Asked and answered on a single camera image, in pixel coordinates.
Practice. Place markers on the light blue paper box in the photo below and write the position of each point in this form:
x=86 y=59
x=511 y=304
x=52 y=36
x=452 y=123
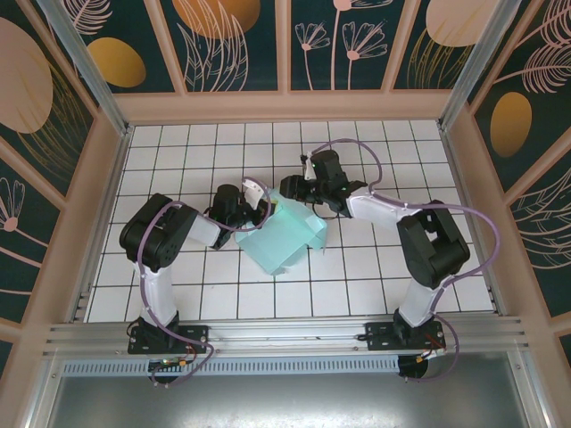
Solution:
x=285 y=236

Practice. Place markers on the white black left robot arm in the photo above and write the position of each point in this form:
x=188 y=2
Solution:
x=156 y=290

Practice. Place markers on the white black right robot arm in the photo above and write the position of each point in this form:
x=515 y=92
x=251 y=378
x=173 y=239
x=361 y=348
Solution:
x=428 y=241

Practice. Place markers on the small green circuit board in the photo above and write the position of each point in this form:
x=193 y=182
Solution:
x=167 y=363

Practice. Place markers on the grey metal sheet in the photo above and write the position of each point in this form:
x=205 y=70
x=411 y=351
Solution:
x=285 y=401

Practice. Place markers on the yellow power connector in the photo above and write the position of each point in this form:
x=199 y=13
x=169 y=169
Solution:
x=423 y=359

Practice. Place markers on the aluminium mounting rail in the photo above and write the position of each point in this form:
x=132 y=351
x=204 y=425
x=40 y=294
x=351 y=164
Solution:
x=285 y=334

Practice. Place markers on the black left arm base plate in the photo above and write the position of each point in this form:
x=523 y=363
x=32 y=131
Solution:
x=196 y=336

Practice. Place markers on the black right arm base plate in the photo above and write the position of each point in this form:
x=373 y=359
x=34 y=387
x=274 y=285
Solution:
x=379 y=336

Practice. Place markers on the aluminium frame post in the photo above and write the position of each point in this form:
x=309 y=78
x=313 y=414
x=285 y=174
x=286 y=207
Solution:
x=484 y=67
x=89 y=76

